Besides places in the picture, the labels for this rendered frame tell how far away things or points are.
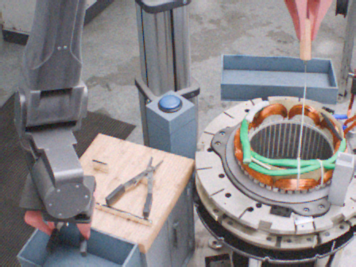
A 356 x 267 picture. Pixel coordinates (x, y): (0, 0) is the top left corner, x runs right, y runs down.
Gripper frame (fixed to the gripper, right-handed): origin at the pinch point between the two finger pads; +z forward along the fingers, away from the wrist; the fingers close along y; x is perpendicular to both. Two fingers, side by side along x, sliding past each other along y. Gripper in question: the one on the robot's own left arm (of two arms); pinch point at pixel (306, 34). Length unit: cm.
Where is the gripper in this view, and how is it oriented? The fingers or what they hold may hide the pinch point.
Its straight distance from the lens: 80.9
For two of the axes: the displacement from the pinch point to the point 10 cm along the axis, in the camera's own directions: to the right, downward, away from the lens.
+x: -1.5, -3.6, 9.2
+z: 0.2, 9.3, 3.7
